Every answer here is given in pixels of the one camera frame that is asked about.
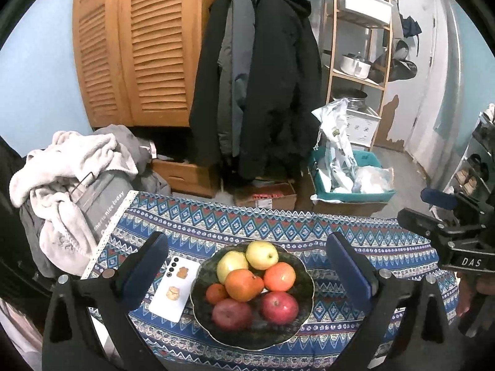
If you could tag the grey hanging bag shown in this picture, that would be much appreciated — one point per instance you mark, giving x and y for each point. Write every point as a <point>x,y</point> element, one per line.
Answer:
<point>398,65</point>

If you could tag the clear plastic bag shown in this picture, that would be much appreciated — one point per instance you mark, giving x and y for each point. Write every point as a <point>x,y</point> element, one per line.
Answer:
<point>373,179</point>

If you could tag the yellow pear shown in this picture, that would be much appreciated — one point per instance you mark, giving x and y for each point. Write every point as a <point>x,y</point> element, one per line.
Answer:
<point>262,255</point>
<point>230,264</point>

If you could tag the wooden louvered wardrobe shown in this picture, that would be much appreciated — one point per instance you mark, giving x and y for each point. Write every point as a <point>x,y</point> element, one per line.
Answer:
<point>154,46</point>

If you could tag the white door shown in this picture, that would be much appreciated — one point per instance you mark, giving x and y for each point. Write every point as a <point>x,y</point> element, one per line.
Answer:
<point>429,85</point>

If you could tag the orange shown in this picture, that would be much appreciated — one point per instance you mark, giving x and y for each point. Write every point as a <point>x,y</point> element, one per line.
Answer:
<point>243,286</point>
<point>279,277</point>

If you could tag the grey printed bag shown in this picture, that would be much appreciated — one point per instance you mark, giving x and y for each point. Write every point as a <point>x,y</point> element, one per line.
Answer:
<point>100,197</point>

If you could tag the grey shoe rack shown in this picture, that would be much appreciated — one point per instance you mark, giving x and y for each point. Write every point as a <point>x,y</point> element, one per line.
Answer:
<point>463,152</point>

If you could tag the red apple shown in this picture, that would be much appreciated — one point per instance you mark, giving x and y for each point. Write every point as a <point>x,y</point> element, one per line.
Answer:
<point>280,308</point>
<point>231,315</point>

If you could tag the person's right hand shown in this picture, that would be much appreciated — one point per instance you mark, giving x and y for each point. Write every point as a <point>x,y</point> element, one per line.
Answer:
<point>466,297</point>

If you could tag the blue patterned tablecloth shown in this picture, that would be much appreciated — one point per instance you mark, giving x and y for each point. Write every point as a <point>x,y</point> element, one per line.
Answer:
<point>239,220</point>

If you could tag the wooden shelf rack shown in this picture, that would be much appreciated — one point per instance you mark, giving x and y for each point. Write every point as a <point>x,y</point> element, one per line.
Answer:
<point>330,62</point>

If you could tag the pile of clothes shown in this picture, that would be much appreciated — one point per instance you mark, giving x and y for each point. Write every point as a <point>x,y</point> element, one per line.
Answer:
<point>62,154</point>

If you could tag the wooden drawer box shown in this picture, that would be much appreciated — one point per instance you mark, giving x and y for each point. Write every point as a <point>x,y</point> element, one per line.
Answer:
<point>185,177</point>

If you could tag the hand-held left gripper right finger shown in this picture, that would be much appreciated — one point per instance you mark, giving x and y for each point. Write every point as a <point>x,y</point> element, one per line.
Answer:
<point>348,270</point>

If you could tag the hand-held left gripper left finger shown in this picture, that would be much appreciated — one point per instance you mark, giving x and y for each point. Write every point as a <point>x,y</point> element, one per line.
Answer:
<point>145,270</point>

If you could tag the white pot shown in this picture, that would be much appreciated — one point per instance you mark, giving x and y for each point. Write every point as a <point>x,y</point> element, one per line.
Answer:
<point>355,67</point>

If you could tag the white printed bag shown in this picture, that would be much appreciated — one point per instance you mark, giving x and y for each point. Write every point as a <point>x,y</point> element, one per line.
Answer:
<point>340,154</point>

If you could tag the rows of shoes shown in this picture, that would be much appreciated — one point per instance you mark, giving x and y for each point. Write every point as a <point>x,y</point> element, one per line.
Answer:
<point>468,176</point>

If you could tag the grey clothing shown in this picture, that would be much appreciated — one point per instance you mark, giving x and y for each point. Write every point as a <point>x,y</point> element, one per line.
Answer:
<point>131,143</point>

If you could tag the black hooded coat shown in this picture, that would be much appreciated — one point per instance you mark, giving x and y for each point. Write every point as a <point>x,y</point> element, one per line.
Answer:
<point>282,85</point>

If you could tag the dark cloth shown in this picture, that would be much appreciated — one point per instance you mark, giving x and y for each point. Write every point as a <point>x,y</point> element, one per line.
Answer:
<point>15,247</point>

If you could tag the grey coat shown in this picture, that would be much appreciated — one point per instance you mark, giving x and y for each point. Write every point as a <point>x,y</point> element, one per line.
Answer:
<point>236,58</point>

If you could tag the teal plastic basket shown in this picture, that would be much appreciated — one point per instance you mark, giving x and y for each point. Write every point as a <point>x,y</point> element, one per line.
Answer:
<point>348,197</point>

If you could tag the white storage bin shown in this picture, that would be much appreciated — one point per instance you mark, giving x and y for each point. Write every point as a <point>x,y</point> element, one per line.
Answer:
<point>367,5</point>

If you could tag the steel pot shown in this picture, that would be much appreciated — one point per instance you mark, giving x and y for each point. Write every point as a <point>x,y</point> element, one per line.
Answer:
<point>354,98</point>

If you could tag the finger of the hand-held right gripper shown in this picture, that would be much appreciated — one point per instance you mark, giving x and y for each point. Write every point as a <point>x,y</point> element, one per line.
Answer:
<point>437,196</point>
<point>421,222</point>

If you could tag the dark glass bowl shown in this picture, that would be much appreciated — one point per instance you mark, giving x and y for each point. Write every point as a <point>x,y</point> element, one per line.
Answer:
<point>251,338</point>

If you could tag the cardboard box with red packs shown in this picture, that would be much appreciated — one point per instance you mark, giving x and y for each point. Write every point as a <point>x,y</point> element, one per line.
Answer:
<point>270,201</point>

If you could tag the white label card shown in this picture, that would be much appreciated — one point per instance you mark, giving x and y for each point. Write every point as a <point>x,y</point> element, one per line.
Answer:
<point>162,305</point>

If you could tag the small tangerine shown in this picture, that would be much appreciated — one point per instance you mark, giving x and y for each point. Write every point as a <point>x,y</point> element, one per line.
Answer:
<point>215,294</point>

